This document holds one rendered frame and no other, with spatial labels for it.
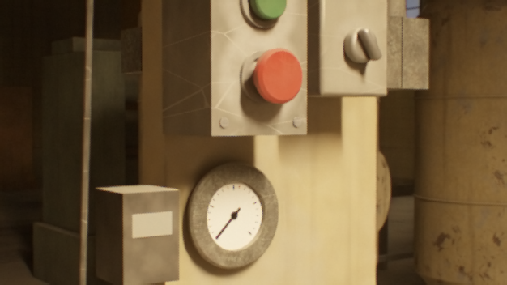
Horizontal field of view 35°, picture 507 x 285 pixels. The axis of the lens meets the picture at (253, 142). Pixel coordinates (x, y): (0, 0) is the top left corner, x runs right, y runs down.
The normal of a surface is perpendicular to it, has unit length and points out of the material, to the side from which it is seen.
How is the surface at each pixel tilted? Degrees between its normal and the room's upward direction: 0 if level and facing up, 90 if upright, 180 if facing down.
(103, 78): 90
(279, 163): 90
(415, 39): 90
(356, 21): 90
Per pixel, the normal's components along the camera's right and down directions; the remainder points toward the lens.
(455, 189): -0.66, 0.03
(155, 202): 0.57, 0.03
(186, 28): -0.82, 0.02
